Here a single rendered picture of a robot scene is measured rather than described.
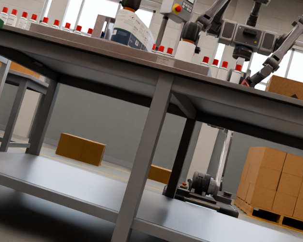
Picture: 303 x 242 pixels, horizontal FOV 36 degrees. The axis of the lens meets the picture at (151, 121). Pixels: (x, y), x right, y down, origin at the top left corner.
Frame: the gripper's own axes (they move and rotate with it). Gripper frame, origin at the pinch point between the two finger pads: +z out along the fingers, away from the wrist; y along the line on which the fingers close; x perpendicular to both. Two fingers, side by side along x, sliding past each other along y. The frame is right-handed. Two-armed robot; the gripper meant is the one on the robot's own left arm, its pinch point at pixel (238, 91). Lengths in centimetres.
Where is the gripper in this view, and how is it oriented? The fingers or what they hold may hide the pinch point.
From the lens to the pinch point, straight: 263.4
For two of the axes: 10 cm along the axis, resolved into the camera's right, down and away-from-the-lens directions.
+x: 5.7, 8.0, -1.9
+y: -1.6, -1.3, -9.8
